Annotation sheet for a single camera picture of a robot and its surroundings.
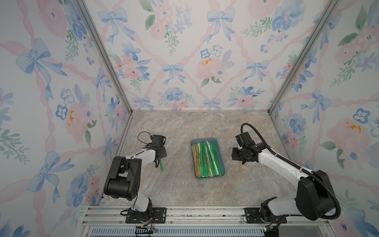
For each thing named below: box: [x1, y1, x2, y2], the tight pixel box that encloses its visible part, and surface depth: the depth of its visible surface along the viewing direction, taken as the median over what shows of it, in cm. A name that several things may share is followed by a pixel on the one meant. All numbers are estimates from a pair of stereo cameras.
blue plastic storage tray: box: [190, 137, 226, 180], surface depth 94 cm
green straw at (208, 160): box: [197, 141, 220, 178], surface depth 94 cm
